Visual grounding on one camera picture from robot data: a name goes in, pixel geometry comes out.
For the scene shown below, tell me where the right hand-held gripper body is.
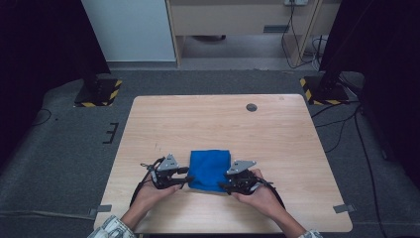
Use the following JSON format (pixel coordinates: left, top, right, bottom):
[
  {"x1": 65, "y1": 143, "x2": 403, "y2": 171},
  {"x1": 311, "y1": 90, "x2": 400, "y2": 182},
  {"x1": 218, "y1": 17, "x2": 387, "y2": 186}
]
[{"x1": 226, "y1": 160, "x2": 263, "y2": 195}]

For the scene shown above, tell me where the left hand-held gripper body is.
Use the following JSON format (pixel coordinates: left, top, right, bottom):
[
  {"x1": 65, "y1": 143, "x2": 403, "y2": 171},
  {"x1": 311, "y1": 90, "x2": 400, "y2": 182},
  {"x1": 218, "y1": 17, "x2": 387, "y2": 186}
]
[{"x1": 140, "y1": 153, "x2": 181, "y2": 190}]

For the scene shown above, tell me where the blue cloth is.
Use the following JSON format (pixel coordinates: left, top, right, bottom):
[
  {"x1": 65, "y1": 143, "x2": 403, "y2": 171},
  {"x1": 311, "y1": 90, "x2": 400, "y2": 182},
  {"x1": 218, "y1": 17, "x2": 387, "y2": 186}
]
[{"x1": 187, "y1": 149, "x2": 232, "y2": 193}]

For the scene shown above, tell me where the person's right hand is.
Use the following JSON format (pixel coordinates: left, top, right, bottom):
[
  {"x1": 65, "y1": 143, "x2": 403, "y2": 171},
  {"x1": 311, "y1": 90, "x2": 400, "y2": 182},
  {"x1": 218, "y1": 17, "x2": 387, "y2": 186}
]
[{"x1": 232, "y1": 168, "x2": 284, "y2": 218}]

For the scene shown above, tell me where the person's left hand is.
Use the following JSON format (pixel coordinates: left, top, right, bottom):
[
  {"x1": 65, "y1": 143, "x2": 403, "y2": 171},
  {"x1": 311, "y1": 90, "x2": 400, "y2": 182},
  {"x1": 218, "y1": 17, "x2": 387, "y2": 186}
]
[{"x1": 133, "y1": 178, "x2": 183, "y2": 213}]

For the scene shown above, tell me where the grey tape piece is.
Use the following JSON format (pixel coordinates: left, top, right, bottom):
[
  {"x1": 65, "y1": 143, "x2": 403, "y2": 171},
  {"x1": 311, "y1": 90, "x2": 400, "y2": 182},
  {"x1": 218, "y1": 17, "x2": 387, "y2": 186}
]
[
  {"x1": 332, "y1": 203, "x2": 357, "y2": 214},
  {"x1": 88, "y1": 204, "x2": 113, "y2": 218}
]

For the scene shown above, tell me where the black stand with striped base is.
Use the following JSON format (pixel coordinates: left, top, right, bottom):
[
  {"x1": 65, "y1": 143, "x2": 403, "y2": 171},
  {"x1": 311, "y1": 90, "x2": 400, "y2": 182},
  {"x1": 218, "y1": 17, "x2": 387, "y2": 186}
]
[
  {"x1": 299, "y1": 65, "x2": 351, "y2": 106},
  {"x1": 73, "y1": 59, "x2": 123, "y2": 108}
]

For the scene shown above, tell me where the light wooden desk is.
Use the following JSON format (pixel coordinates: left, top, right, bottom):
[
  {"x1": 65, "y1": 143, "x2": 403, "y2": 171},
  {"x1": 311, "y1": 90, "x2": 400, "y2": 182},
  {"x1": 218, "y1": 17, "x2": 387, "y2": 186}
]
[{"x1": 164, "y1": 0, "x2": 343, "y2": 68}]

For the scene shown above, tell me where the black curtain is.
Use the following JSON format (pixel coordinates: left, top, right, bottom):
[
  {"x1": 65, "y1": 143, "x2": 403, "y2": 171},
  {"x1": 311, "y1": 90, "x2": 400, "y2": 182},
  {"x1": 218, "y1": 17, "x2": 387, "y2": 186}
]
[
  {"x1": 0, "y1": 0, "x2": 112, "y2": 167},
  {"x1": 318, "y1": 0, "x2": 420, "y2": 181}
]

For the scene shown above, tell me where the left hand-held gripper black cable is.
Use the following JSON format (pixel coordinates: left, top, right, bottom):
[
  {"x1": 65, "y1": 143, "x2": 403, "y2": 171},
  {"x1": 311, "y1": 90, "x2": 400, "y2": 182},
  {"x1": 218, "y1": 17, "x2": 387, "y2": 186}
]
[{"x1": 130, "y1": 157, "x2": 166, "y2": 206}]

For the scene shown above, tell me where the hand-held gripper black cable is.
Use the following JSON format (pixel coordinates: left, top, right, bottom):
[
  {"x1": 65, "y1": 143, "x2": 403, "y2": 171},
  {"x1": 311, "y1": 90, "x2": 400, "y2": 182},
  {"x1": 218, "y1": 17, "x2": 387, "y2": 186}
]
[
  {"x1": 130, "y1": 157, "x2": 166, "y2": 206},
  {"x1": 257, "y1": 179, "x2": 286, "y2": 210}
]

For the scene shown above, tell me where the right hand-held gripper black cable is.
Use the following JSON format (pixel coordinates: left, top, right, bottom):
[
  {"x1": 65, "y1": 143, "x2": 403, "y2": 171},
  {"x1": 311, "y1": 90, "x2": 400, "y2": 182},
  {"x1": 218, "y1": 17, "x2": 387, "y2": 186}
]
[{"x1": 257, "y1": 179, "x2": 286, "y2": 210}]

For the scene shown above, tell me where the black floor cable bundle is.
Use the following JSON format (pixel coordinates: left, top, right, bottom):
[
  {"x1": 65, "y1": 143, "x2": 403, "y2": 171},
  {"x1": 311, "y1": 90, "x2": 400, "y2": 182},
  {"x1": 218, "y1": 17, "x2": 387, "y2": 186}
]
[{"x1": 310, "y1": 98, "x2": 363, "y2": 155}]

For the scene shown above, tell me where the grey floor cable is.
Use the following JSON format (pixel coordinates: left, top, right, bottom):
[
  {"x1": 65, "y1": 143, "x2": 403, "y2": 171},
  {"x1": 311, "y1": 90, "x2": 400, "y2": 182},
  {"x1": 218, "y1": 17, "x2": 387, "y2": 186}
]
[{"x1": 0, "y1": 209, "x2": 97, "y2": 222}]

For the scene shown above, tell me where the long black floor cable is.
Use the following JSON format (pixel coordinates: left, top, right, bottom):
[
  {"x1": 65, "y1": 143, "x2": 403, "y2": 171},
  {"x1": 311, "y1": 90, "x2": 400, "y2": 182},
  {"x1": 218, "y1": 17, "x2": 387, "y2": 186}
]
[{"x1": 353, "y1": 112, "x2": 381, "y2": 238}]

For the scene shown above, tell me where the thin black floor cable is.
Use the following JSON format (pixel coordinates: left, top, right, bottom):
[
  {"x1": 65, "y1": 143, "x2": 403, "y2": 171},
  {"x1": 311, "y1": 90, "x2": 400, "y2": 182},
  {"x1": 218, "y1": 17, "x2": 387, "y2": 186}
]
[{"x1": 31, "y1": 108, "x2": 53, "y2": 128}]

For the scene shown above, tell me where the black power cable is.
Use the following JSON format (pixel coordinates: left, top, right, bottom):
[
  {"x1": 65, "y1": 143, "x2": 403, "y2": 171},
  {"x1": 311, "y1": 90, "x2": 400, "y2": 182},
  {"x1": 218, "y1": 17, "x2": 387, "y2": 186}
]
[{"x1": 280, "y1": 0, "x2": 324, "y2": 70}]

